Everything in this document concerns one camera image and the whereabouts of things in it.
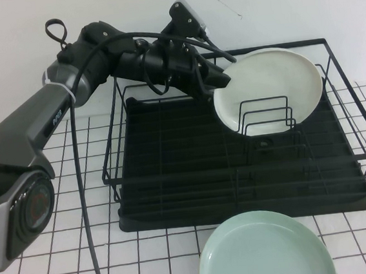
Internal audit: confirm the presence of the white round plate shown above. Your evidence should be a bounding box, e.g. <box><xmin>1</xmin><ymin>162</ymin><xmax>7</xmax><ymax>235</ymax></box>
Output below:
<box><xmin>208</xmin><ymin>43</ymin><xmax>327</xmax><ymax>140</ymax></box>

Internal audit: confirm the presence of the thin black cable loop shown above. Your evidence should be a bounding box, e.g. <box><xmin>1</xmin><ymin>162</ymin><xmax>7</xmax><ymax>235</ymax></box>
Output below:
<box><xmin>138</xmin><ymin>46</ymin><xmax>174</xmax><ymax>98</ymax></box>

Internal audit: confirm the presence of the black wire dish rack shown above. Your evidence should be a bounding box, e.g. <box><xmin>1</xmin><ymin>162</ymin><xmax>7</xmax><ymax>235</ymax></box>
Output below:
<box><xmin>90</xmin><ymin>32</ymin><xmax>366</xmax><ymax>206</ymax></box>

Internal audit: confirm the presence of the pale green round plate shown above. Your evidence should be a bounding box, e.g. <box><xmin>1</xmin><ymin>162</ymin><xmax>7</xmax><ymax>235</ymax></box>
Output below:
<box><xmin>193</xmin><ymin>203</ymin><xmax>338</xmax><ymax>274</ymax></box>

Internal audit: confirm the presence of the black strap loop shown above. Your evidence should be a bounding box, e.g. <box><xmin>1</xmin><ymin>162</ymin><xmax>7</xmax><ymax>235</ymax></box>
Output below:
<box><xmin>44</xmin><ymin>17</ymin><xmax>68</xmax><ymax>51</ymax></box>

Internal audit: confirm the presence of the black plastic drip tray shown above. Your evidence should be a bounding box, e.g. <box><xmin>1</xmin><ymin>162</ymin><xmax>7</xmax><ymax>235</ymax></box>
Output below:
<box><xmin>107</xmin><ymin>72</ymin><xmax>366</xmax><ymax>235</ymax></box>

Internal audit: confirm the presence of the white zip tie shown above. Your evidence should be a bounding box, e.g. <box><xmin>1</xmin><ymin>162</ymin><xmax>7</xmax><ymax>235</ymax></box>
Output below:
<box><xmin>42</xmin><ymin>68</ymin><xmax>79</xmax><ymax>108</ymax></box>

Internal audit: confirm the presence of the white black-grid tablecloth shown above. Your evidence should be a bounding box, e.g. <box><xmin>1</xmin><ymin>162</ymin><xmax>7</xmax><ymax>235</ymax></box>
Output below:
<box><xmin>0</xmin><ymin>80</ymin><xmax>366</xmax><ymax>274</ymax></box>

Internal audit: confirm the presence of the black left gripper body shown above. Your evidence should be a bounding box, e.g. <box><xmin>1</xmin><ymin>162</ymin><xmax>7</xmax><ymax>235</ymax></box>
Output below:
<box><xmin>160</xmin><ymin>35</ymin><xmax>218</xmax><ymax>101</ymax></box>

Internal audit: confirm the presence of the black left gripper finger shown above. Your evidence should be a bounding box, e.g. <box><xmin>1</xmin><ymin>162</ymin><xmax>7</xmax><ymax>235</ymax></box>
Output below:
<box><xmin>202</xmin><ymin>63</ymin><xmax>232</xmax><ymax>91</ymax></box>
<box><xmin>194</xmin><ymin>90</ymin><xmax>216</xmax><ymax>106</ymax></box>

